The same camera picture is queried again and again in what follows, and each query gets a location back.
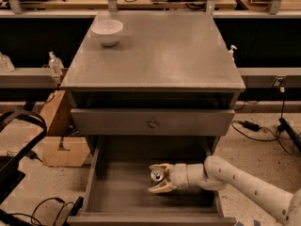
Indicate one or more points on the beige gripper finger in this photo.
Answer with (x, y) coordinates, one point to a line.
(162, 187)
(161, 168)

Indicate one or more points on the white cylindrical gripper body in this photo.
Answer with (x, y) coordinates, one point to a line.
(180, 175)

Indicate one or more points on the silver blue redbull can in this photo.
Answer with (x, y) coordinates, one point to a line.
(157, 175)

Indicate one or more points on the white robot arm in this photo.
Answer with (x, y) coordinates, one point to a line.
(215, 173)

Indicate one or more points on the open grey lower drawer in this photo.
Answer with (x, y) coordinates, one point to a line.
(120, 176)

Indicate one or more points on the closed grey upper drawer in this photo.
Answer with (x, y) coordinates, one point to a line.
(158, 122)

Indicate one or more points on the grey wooden drawer cabinet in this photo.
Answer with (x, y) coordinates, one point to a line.
(163, 60)

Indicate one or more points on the cardboard box on floor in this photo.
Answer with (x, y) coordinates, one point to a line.
(60, 147)

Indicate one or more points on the black power strip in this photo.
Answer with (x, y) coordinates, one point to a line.
(284, 126)

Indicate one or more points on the small white pump bottle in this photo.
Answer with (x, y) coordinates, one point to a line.
(232, 50)

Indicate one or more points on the white ceramic bowl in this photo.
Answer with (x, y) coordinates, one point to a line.
(107, 31)

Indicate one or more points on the clear plastic pump bottle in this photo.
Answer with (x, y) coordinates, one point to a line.
(55, 63)

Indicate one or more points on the clear plastic bottle far left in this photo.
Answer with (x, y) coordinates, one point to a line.
(5, 63)

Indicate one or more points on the black power adapter with cable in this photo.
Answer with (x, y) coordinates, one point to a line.
(253, 131)

